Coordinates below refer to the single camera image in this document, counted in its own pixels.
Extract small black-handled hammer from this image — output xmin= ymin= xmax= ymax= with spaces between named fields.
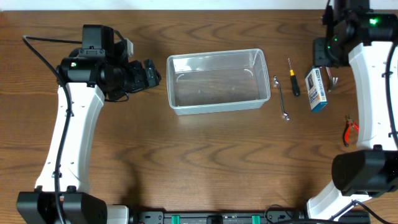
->
xmin=326 ymin=67 xmax=338 ymax=92

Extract white blue cardboard box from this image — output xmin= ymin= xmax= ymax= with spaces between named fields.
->
xmin=305 ymin=67 xmax=327 ymax=113

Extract black yellow screwdriver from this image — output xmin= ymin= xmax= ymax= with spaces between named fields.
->
xmin=287 ymin=58 xmax=300 ymax=96

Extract clear plastic container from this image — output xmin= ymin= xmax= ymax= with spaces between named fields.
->
xmin=167 ymin=49 xmax=271 ymax=115

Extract small silver wrench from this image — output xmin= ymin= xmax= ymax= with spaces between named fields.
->
xmin=273 ymin=76 xmax=290 ymax=121

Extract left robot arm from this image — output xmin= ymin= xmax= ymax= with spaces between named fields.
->
xmin=16 ymin=24 xmax=161 ymax=223

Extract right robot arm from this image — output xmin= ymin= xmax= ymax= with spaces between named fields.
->
xmin=305 ymin=1 xmax=397 ymax=223

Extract red-handled pliers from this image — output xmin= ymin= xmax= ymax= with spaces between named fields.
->
xmin=342 ymin=115 xmax=359 ymax=147

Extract left black cable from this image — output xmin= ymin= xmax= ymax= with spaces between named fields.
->
xmin=22 ymin=35 xmax=83 ymax=224

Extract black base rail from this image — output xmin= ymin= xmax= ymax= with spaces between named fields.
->
xmin=127 ymin=208 xmax=309 ymax=224

